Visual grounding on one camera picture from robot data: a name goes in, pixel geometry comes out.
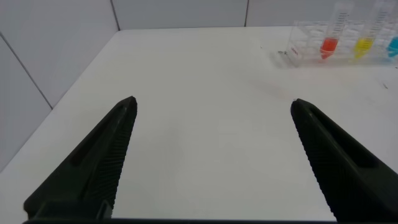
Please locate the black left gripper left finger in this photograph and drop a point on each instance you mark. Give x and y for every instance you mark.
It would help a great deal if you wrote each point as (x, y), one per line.
(93, 168)

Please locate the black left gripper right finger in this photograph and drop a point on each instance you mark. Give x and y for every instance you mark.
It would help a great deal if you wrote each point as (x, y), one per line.
(345, 168)

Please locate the test tube with yellow pigment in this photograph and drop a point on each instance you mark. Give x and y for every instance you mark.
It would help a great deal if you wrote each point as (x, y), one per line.
(363, 45)

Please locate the test tube with blue pigment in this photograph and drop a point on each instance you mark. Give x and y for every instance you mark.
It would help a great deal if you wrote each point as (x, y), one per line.
(394, 48)

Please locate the test tube with red pigment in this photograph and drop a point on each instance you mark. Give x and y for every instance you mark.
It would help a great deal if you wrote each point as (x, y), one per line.
(329, 45)

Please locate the clear plastic test tube rack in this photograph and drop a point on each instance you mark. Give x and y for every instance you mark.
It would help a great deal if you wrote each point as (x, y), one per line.
(306, 40)

